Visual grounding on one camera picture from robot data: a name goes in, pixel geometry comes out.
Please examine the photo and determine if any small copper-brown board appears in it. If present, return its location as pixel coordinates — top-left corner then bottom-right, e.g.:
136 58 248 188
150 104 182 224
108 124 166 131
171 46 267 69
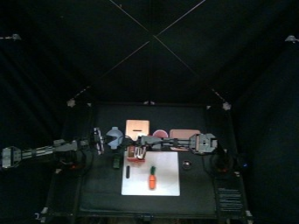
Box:
124 119 151 142

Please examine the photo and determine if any orange toy carrot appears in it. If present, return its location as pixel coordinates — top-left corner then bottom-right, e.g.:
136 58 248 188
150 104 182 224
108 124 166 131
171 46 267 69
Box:
148 165 158 191

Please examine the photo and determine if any dark green toy piece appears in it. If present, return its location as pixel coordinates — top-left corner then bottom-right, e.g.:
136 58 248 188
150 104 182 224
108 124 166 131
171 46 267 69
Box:
112 153 123 170

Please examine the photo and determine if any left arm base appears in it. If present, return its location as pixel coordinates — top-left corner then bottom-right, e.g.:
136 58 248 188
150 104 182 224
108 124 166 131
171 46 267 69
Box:
57 152 88 173

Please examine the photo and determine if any salmon-pink rectangular tray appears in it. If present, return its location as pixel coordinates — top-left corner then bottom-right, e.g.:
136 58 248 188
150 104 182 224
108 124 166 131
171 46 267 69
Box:
168 129 202 152

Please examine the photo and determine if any white printed label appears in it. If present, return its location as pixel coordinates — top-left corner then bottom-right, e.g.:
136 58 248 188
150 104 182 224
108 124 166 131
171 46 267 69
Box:
218 186 244 217

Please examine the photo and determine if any pink round plate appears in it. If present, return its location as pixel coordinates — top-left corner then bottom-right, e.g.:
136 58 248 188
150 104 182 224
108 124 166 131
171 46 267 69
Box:
152 129 170 139

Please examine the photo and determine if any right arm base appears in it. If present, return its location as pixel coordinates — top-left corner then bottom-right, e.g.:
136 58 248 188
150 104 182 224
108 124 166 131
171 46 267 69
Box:
210 152 239 176

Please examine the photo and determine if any white cutting board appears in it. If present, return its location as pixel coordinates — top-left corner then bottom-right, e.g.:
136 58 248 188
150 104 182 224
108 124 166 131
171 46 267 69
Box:
120 150 182 197

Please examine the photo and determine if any metal frame clamp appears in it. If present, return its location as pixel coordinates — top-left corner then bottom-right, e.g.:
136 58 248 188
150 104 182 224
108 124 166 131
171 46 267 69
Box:
0 33 24 42
284 34 299 44

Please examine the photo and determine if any blue-grey toy vessel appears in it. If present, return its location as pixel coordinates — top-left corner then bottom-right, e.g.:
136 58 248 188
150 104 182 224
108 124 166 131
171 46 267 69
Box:
105 126 125 151

